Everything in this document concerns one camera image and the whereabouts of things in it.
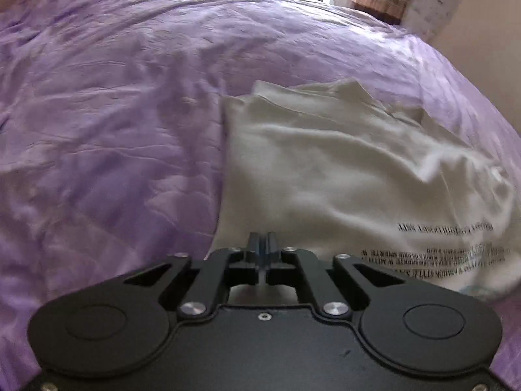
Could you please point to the purple bed sheet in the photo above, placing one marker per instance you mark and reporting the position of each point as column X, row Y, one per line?
column 122, row 130

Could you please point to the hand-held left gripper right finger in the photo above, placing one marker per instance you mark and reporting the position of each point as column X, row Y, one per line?
column 268, row 252

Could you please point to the white printed t-shirt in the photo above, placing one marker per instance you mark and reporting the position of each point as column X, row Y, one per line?
column 325, row 171

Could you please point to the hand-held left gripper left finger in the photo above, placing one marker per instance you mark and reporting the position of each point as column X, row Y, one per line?
column 254, row 252

